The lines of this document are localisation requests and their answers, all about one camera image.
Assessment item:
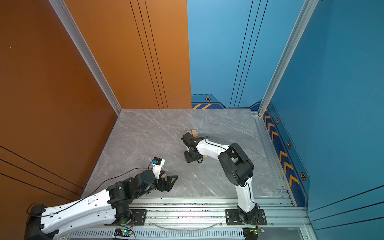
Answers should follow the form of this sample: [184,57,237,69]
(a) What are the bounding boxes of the aluminium rail frame front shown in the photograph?
[59,196,318,240]

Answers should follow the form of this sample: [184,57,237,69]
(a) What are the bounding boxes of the right aluminium corner post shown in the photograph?
[258,0,319,117]

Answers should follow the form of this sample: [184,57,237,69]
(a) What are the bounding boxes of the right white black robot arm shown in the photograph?
[181,131,261,225]

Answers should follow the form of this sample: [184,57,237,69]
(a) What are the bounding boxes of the aluminium corner post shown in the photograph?
[258,0,319,117]
[49,0,122,115]

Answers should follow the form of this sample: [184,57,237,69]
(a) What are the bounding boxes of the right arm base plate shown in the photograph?
[225,209,268,226]

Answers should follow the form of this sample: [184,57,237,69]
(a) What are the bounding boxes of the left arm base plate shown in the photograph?
[121,209,148,227]

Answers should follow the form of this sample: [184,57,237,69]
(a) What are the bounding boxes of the right green circuit board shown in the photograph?
[243,228,265,240]

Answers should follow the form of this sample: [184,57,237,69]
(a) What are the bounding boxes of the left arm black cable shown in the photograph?
[26,167,154,218]

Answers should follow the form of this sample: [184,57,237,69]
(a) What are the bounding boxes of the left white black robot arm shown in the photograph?
[24,170,178,240]

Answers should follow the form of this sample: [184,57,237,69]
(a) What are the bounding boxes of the green circuit board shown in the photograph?
[114,228,136,240]
[243,228,265,240]

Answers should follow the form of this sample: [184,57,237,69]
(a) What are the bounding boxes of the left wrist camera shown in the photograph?
[152,157,165,179]

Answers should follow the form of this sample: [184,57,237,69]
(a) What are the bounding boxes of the left aluminium corner post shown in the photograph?
[49,0,122,115]

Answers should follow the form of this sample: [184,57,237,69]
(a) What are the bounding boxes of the left green circuit board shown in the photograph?
[114,228,136,240]

